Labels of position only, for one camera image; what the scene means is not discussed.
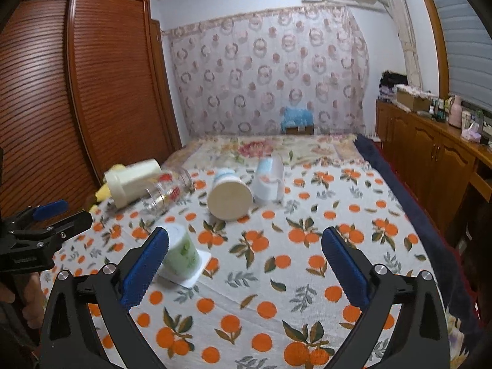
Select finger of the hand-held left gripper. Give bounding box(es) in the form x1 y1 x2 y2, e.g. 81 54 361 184
4 199 69 232
10 211 94 251

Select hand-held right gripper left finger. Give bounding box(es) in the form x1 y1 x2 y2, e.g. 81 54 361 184
38 226 170 369

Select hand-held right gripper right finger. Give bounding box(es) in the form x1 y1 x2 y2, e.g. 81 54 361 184
320 227 451 369

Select green cup with white lid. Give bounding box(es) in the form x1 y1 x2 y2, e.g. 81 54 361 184
157 224 211 289

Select cream plastic cup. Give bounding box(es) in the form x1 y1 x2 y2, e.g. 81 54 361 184
105 159 163 209

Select clear glass cup red print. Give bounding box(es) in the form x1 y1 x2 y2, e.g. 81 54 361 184
140 168 193 216

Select white blue cup cream base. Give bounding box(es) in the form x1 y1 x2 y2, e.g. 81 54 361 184
207 167 254 222

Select person's left hand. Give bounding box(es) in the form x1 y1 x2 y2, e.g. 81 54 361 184
0 272 45 348

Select yellow plush toy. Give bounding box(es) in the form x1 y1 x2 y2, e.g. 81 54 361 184
89 164 127 214

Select orange fruit print bedsheet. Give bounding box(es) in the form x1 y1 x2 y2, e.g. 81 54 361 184
38 161 460 369

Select navy blue blanket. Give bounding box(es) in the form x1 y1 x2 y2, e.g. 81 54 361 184
353 134 486 344

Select brown wooden wardrobe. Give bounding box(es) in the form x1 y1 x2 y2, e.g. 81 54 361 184
0 0 184 221

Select wooden sideboard cabinet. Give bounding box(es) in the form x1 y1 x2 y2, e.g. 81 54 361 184
375 98 492 248

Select floral blanket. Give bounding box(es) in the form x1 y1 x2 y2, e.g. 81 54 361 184
165 134 366 172

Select blue plastic bag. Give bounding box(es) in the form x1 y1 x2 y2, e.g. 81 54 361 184
280 106 314 128

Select open cardboard box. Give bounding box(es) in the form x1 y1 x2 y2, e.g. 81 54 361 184
395 85 434 111

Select small dark bottle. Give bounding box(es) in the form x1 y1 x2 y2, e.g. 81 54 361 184
430 99 447 121

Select purple tissue pack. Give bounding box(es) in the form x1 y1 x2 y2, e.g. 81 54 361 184
460 122 483 141

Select pile of dark clothes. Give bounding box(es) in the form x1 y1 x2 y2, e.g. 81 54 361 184
378 70 409 103

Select pink thermos flask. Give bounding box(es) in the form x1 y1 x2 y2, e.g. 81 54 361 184
447 95 464 128

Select white lace curtain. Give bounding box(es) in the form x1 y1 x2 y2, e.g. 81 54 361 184
386 0 425 90

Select grey window blinds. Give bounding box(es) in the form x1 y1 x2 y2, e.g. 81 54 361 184
426 0 492 109

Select white blue handled mug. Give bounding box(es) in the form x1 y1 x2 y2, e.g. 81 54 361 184
252 154 287 205

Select pink ring pattern curtain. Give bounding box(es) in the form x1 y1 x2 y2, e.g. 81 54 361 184
161 5 372 140

